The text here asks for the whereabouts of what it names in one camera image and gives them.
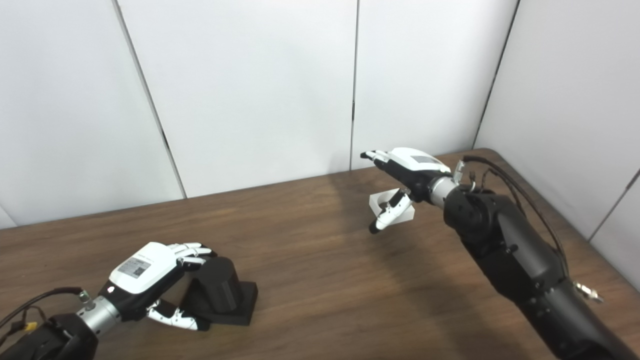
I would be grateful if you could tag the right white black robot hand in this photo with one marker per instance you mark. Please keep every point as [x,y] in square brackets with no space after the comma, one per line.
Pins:
[417,167]

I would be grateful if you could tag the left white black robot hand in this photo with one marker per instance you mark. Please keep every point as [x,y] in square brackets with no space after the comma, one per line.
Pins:
[142,272]

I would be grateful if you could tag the white square piece with hole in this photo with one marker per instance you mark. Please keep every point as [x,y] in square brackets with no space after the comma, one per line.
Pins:
[374,201]

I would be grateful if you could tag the black peg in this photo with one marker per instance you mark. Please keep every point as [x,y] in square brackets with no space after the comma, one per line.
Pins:
[220,290]

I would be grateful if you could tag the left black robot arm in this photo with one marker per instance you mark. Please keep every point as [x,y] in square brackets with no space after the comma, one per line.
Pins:
[50,340]

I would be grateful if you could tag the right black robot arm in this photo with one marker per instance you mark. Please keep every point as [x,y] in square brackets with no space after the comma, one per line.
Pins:
[525,260]

